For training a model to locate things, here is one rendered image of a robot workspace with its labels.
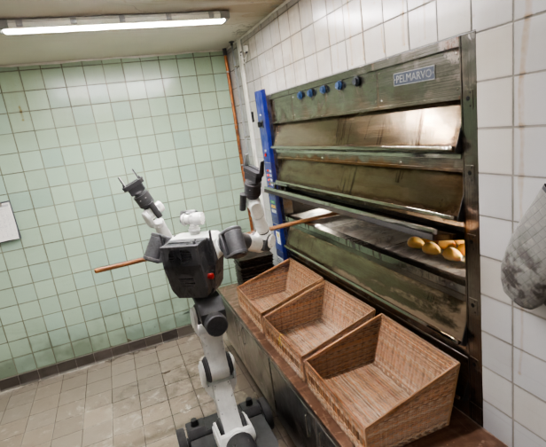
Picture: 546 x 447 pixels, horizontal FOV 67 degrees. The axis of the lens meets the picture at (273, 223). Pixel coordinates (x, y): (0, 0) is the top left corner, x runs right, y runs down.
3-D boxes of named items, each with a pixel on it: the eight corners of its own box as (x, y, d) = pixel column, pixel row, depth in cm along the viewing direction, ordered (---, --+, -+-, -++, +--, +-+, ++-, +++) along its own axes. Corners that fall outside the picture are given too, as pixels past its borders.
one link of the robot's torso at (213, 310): (231, 333, 209) (226, 301, 205) (206, 341, 205) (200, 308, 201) (217, 312, 235) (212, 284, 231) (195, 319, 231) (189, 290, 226)
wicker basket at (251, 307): (294, 288, 337) (291, 256, 330) (329, 315, 285) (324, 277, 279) (237, 305, 321) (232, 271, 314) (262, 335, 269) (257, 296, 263)
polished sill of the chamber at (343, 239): (292, 219, 331) (292, 214, 330) (477, 291, 166) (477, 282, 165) (285, 220, 329) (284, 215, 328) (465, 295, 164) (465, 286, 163)
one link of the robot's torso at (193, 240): (222, 305, 200) (209, 234, 192) (159, 307, 209) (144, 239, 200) (239, 281, 228) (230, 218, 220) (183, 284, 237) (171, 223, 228)
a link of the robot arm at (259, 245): (273, 255, 234) (253, 252, 215) (253, 251, 241) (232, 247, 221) (276, 235, 235) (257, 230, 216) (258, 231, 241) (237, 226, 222)
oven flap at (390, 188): (279, 183, 321) (284, 157, 319) (461, 222, 158) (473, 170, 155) (274, 182, 319) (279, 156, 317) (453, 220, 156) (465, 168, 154)
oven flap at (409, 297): (288, 247, 333) (293, 223, 331) (465, 345, 170) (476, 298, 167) (283, 246, 331) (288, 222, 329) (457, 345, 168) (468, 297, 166)
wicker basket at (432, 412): (386, 356, 228) (382, 310, 221) (465, 419, 176) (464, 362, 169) (305, 386, 213) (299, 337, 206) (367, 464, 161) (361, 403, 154)
